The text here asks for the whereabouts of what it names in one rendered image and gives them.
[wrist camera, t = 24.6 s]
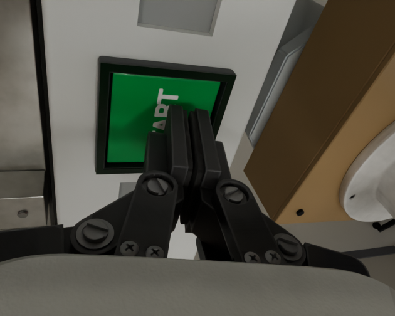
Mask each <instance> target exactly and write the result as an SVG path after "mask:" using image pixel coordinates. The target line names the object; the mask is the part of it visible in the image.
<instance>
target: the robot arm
mask: <svg viewBox="0 0 395 316"><path fill-rule="evenodd" d="M339 201H340V205H341V206H342V207H343V209H344V210H345V212H346V213H347V214H348V215H349V216H350V217H351V218H353V219H354V220H358V221H364V222H374V221H383V220H386V219H391V218H394V219H395V121H394V122H393V123H391V124H390V125H388V126H387V127H386V128H385V129H384V130H383V131H382V132H381V133H379V134H378V135H377V136H376V137H375V138H374V139H373V140H371V141H370V142H369V144H368V145H367V146H366V147H365V148H364V149H363V151H362V152H361V153H360V154H359V155H358V156H357V157H356V159H355V161H354V162H353V163H352V164H351V166H350V167H349V169H348V171H347V173H346V174H345V176H344V178H343V180H342V183H341V185H340V189H339ZM179 215H180V224H184V226H185V233H193V234H194V235H195V236H197V238H196V247H197V251H198V254H199V259H200V260H188V259H176V258H167V255H168V251H169V243H170V238H171V233H172V232H173V231H174V230H175V228H176V224H177V222H178V219H179ZM0 316H395V290H394V289H393V288H391V287H389V286H387V285H386V284H384V283H382V282H380V281H377V280H375V279H373V278H371V277H370V274H369V272H368V270H367V268H366V266H365V265H364V264H363V263H362V262H361V261H360V260H358V259H357V258H356V257H354V256H351V255H348V254H345V253H341V252H338V251H334V250H330V249H328V248H324V247H321V246H317V245H313V244H310V243H304V244H301V242H300V241H299V240H298V239H297V238H296V237H294V235H292V234H291V233H289V232H288V231H287V230H285V229H284V228H282V227H281V226H280V225H279V224H277V223H276V222H274V221H273V220H272V219H270V218H269V217H268V216H266V215H265V214H263V213H262V212H261V210H260V208H259V205H258V203H257V202H256V199H255V197H254V195H253V193H252V192H251V190H250V189H249V187H248V186H247V185H245V184H244V183H242V182H240V181H237V180H235V179H232V178H231V174H230V171H229V166H228V161H227V158H226V153H225V150H224V145H223V143H222V142H221V141H216V140H215V139H214V134H213V128H212V125H211V119H210V116H209V111H208V110H203V109H198V108H195V110H194V111H190V112H189V116H188V117H187V110H183V107H182V106H180V105H173V104H170V105H169V109H168V112H167V118H166V124H165V127H164V133H158V132H150V131H149V132H148V136H147V142H146V147H145V156H144V168H143V174H141V175H140V176H139V178H138V180H137V183H136V186H135V189H134V190H133V191H131V192H129V193H128V194H126V195H124V196H122V197H121V198H119V199H117V200H116V201H114V202H112V203H110V204H108V205H106V206H105V207H103V208H102V209H99V210H98V211H96V212H94V213H93V214H91V215H89V216H87V217H86V218H84V219H82V220H81V221H79V222H78V223H77V224H76V225H75V226H72V227H65V228H64V227H63V224H59V225H53V226H41V227H35V228H24V229H12V230H6V231H0Z"/></svg>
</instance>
